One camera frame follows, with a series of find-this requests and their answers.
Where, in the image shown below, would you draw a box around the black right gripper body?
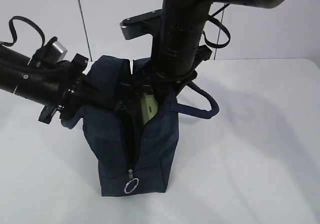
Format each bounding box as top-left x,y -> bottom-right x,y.
132,46 -> 213,94

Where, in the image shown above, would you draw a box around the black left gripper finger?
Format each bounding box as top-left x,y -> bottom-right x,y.
74,81 -> 125,111

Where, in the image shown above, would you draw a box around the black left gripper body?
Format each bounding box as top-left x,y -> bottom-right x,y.
38,54 -> 88,124

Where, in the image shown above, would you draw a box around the green lid glass food container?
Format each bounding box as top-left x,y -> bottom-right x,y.
140,93 -> 159,125

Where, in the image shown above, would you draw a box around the navy blue lunch bag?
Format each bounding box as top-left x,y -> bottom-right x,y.
59,55 -> 220,197

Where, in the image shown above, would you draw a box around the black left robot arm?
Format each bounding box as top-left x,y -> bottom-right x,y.
0,46 -> 121,124

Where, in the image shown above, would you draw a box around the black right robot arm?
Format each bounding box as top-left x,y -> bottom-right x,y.
131,0 -> 284,89

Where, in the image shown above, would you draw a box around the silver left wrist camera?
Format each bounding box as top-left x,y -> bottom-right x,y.
36,37 -> 68,64

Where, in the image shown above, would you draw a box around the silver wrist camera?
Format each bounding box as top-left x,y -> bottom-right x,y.
36,37 -> 68,64
120,9 -> 162,40

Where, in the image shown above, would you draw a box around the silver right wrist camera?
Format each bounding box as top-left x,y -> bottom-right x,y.
120,9 -> 162,40

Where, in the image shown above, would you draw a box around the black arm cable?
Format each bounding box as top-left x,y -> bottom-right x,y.
199,3 -> 231,50
0,16 -> 46,48

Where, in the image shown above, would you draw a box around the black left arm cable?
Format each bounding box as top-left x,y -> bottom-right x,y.
0,16 -> 46,48

